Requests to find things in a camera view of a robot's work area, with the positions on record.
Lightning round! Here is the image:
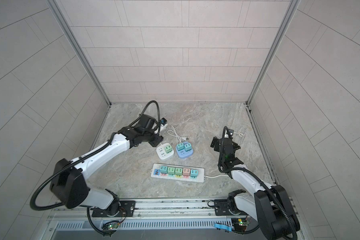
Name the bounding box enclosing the teal plug adapter small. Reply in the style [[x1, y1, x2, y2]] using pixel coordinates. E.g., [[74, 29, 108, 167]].
[[190, 169, 199, 178]]

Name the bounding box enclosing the blue socket cable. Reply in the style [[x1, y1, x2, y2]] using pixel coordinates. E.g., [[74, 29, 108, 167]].
[[167, 125, 189, 144]]

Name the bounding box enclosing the green plug adapter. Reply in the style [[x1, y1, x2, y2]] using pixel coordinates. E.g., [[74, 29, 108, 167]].
[[175, 168, 183, 176], [165, 144, 173, 154], [167, 167, 176, 176]]

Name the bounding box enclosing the circuit board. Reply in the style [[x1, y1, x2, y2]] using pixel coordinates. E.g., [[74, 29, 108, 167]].
[[102, 221, 120, 231], [231, 219, 251, 233]]

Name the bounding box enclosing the pink plug adapter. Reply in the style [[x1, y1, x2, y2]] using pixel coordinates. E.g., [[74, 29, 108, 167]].
[[183, 168, 191, 178]]

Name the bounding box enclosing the blue square power socket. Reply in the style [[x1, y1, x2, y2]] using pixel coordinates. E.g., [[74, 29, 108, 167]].
[[176, 141, 194, 159]]

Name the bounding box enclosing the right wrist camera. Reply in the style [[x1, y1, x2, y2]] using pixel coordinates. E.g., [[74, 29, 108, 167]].
[[225, 129, 234, 139]]

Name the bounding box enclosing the power strip white cable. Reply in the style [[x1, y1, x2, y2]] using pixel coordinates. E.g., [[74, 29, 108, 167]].
[[204, 130, 244, 178]]

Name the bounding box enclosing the white square power socket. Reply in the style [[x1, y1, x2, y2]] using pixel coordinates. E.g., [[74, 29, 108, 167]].
[[156, 143, 175, 161]]

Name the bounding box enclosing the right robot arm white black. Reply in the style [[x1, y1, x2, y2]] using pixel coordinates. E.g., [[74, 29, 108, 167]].
[[211, 127, 301, 240]]

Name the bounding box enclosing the right circuit board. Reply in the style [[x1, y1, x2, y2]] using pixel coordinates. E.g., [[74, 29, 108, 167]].
[[231, 219, 251, 233]]

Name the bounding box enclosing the white long power strip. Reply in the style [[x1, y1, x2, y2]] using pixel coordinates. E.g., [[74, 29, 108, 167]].
[[151, 164, 206, 183]]

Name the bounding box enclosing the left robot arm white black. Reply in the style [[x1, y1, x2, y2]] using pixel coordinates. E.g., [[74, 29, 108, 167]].
[[30, 112, 168, 237]]

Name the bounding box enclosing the left circuit board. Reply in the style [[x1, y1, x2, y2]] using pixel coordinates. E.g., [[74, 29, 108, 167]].
[[102, 221, 120, 231]]

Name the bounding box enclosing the blue tape piece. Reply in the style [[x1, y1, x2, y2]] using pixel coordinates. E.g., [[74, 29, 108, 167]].
[[214, 223, 233, 232]]

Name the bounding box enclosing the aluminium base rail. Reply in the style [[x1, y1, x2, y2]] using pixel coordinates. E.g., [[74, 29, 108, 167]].
[[41, 198, 258, 239]]

